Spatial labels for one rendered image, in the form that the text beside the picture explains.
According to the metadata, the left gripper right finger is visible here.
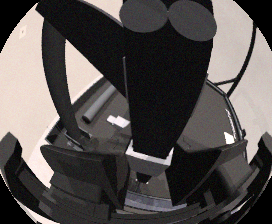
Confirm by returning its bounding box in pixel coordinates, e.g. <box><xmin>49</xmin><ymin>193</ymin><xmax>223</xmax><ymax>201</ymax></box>
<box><xmin>165</xmin><ymin>134</ymin><xmax>248</xmax><ymax>207</ymax></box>

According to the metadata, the white rectangular card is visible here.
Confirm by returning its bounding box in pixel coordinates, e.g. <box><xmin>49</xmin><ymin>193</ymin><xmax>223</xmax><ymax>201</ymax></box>
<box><xmin>224</xmin><ymin>132</ymin><xmax>234</xmax><ymax>144</ymax></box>

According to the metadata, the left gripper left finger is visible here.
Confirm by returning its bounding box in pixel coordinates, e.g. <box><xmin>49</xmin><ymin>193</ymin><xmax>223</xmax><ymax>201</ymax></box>
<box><xmin>40</xmin><ymin>123</ymin><xmax>132</xmax><ymax>210</ymax></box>

